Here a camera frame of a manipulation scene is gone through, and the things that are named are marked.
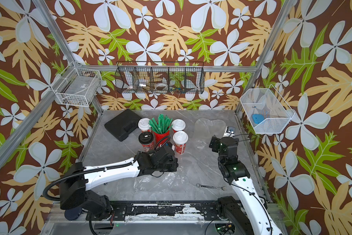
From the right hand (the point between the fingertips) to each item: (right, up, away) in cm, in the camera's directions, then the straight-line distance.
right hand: (220, 137), depth 77 cm
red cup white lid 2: (-22, +7, +12) cm, 26 cm away
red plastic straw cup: (-33, -3, +15) cm, 37 cm away
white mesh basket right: (+29, +15, +7) cm, 33 cm away
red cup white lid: (-44, +7, +12) cm, 46 cm away
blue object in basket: (+22, +10, +3) cm, 24 cm away
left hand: (-21, -15, +1) cm, 26 cm away
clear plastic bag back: (-3, +3, +27) cm, 28 cm away
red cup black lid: (-41, -2, +6) cm, 41 cm away
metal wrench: (+4, -30, +5) cm, 31 cm away
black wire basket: (-34, +39, +20) cm, 55 cm away
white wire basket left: (-83, +30, +9) cm, 89 cm away
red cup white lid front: (-21, -2, +7) cm, 22 cm away
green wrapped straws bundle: (-32, +6, +14) cm, 36 cm away
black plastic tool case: (-62, +8, +28) cm, 68 cm away
